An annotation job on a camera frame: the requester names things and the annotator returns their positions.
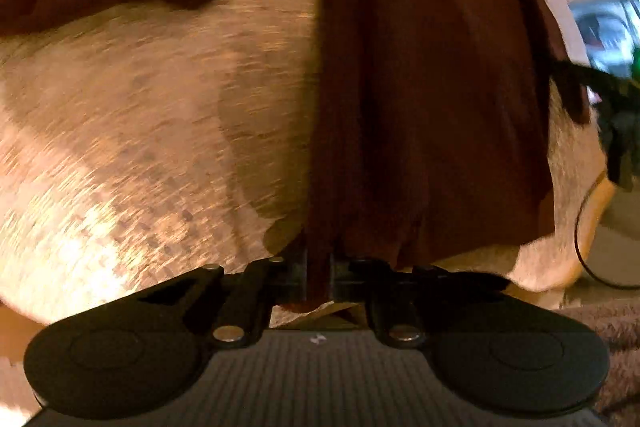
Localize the black cable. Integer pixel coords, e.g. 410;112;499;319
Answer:
574;172;640;290

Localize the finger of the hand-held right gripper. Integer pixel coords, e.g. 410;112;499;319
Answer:
546;59;640;108

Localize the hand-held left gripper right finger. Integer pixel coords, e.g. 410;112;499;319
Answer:
330;252;509;349

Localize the maroon garment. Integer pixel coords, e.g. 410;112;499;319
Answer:
0;0;588;303

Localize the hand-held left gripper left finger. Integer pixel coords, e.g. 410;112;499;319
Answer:
140;246;308;349

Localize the beige fluffy blanket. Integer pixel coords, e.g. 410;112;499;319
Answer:
545;297;640;418

